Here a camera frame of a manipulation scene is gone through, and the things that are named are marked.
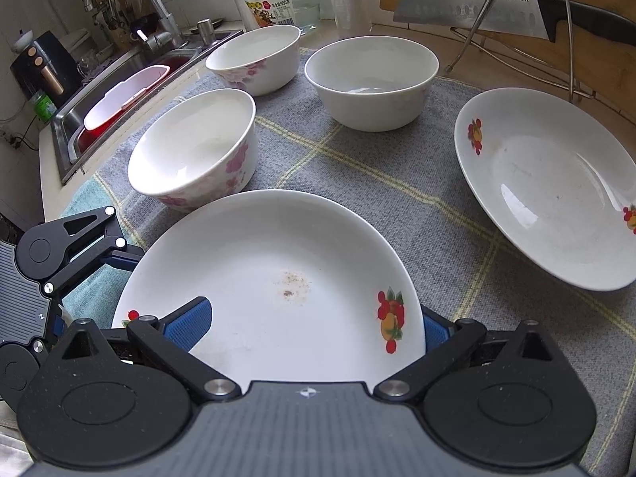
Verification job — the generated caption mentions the white bowl pink flowers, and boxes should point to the white bowl pink flowers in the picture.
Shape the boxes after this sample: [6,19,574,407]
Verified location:
[128,88,259,213]
[206,25,302,97]

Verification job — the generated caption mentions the white plate with food stain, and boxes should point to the white plate with food stain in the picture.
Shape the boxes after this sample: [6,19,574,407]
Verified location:
[113,190,426,386]

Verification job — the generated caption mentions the white fruit-pattern plate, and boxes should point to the white fruit-pattern plate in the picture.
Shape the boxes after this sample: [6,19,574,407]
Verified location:
[454,87,635,292]

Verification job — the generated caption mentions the plain white bowl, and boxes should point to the plain white bowl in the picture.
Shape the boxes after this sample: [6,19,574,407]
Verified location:
[304,36,440,132]

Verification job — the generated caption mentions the chrome kitchen faucet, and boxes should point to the chrome kitchen faucet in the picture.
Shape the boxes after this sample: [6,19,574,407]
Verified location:
[83,0,188,54]

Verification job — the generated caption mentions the stainless steel sink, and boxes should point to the stainless steel sink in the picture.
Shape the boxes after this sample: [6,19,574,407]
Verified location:
[50,30,241,183]

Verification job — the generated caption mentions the green bottle by sink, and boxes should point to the green bottle by sink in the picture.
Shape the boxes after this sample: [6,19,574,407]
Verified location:
[29,89,57,124]

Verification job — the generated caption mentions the red white basin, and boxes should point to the red white basin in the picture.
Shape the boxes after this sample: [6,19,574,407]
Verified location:
[78,57,186,152]

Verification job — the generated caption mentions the black air fryer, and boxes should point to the black air fryer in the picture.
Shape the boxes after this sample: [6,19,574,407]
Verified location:
[10,30,82,108]

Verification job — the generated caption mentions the wire rack stand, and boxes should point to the wire rack stand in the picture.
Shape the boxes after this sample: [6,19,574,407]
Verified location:
[443,0,636,110]

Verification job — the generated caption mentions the kitchen knife black handle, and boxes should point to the kitchen knife black handle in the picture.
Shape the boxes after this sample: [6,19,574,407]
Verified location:
[394,0,636,47]

